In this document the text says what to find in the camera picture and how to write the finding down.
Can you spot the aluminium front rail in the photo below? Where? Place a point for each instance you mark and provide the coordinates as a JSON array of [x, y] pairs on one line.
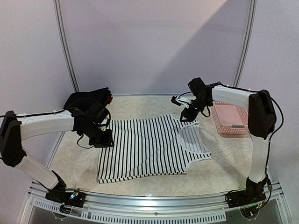
[[113, 209]]

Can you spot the right aluminium frame post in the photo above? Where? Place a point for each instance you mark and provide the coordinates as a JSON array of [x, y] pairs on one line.
[[246, 41]]

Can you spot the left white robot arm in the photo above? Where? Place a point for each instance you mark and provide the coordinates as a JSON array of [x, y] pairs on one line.
[[19, 131]]

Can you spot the pink plastic basket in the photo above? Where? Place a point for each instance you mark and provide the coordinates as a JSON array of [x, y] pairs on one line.
[[231, 121]]

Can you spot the left aluminium frame post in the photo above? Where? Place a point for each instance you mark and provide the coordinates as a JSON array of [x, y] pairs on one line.
[[64, 44]]

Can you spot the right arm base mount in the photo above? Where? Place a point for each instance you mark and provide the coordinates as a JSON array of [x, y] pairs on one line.
[[253, 193]]

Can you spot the black white striped garment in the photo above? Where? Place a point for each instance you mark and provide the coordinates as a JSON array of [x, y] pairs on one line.
[[162, 145]]

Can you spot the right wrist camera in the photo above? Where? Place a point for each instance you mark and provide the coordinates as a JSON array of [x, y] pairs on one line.
[[181, 101]]

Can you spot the aluminium frame post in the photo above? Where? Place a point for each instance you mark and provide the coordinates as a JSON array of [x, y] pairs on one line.
[[246, 41], [64, 44]]

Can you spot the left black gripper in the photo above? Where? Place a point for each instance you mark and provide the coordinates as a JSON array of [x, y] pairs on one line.
[[106, 142]]

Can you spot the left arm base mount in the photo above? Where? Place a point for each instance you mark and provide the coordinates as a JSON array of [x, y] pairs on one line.
[[66, 196]]

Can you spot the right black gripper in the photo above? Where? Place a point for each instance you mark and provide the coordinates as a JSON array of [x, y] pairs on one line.
[[190, 111]]

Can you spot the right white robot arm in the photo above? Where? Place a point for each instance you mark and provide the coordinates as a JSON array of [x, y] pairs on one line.
[[261, 117]]

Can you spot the black t-shirt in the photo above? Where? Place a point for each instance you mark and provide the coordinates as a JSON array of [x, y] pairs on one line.
[[84, 99]]

